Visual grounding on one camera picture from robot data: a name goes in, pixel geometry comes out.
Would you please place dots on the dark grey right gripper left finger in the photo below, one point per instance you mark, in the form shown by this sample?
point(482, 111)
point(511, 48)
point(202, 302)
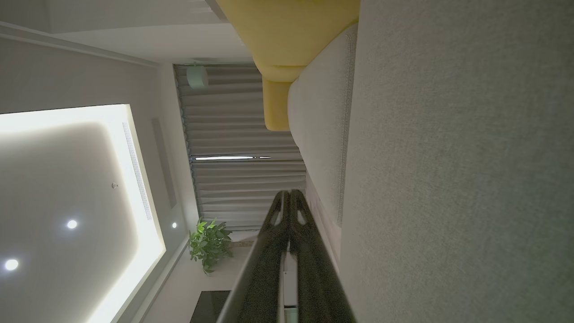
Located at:
point(264, 278)

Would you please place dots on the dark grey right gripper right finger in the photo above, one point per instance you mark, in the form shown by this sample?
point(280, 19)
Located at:
point(316, 282)

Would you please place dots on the grey media cabinet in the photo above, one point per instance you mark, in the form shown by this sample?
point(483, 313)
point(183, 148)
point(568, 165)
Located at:
point(290, 287)

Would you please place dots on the black television screen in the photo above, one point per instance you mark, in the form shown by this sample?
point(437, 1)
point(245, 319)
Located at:
point(210, 309)

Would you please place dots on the green leafy house plant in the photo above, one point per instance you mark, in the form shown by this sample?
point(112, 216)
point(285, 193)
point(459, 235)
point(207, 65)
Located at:
point(208, 244)

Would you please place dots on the long grey sofa seat cushion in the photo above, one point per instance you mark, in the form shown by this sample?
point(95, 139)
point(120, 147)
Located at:
point(318, 125)

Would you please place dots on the grey pleated curtain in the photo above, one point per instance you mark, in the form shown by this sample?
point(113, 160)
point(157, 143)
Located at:
point(237, 121)

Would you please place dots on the long ceiling air vent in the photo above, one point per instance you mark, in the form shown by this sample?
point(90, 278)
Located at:
point(136, 170)

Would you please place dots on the large grey sofa chaise seat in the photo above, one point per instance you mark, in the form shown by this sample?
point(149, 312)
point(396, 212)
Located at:
point(448, 179)

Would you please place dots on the narrow yellow sofa back cushion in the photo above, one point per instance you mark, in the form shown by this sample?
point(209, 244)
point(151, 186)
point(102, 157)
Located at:
point(276, 105)

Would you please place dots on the floor lamp with pale green shade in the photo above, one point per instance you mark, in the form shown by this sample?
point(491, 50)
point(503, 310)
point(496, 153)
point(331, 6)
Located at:
point(197, 77)

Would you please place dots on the wide yellow sofa back cushion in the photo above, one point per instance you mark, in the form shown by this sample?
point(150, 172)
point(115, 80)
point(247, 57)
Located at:
point(291, 31)

